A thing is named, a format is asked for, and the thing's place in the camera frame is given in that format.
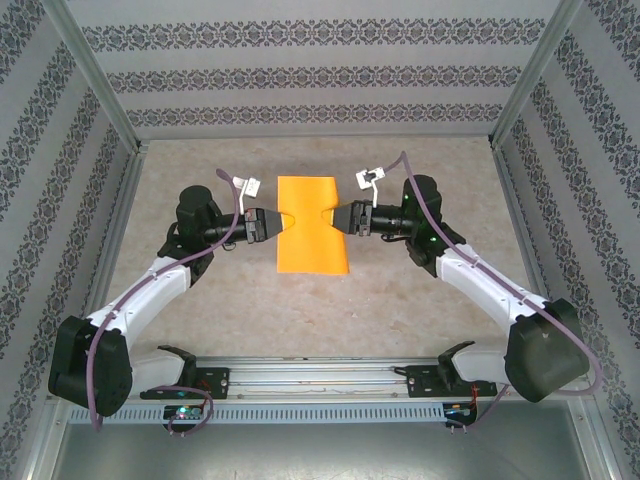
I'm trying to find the orange paper sheet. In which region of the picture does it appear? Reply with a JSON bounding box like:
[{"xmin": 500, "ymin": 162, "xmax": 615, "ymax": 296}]
[{"xmin": 275, "ymin": 174, "xmax": 350, "ymax": 277}]

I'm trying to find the grey metal sheet tray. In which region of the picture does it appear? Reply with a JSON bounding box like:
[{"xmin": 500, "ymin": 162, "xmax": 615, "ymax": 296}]
[{"xmin": 47, "ymin": 399, "xmax": 614, "ymax": 480}]

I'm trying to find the aluminium table side rail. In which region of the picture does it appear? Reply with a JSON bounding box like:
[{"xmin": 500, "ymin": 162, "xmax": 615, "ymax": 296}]
[
  {"xmin": 79, "ymin": 141, "xmax": 151, "ymax": 326},
  {"xmin": 491, "ymin": 141, "xmax": 557, "ymax": 307}
]

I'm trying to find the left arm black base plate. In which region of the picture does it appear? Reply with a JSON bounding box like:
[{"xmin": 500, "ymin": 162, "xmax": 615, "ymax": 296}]
[{"xmin": 139, "ymin": 367, "xmax": 231, "ymax": 401}]

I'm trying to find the long aluminium mounting rail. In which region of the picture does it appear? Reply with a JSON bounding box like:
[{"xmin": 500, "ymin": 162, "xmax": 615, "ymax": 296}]
[{"xmin": 47, "ymin": 354, "xmax": 591, "ymax": 404}]

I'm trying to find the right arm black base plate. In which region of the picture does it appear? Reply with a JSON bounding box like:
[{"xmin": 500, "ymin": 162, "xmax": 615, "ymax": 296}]
[{"xmin": 407, "ymin": 364, "xmax": 501, "ymax": 400}]

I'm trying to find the grey slotted cable duct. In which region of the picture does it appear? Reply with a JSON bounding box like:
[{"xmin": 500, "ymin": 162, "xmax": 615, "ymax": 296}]
[{"xmin": 69, "ymin": 403, "xmax": 446, "ymax": 424}]

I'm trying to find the aluminium frame post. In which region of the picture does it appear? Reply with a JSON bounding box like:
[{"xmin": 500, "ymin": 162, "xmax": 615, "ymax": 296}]
[
  {"xmin": 39, "ymin": 0, "xmax": 151, "ymax": 154},
  {"xmin": 487, "ymin": 0, "xmax": 587, "ymax": 154}
]

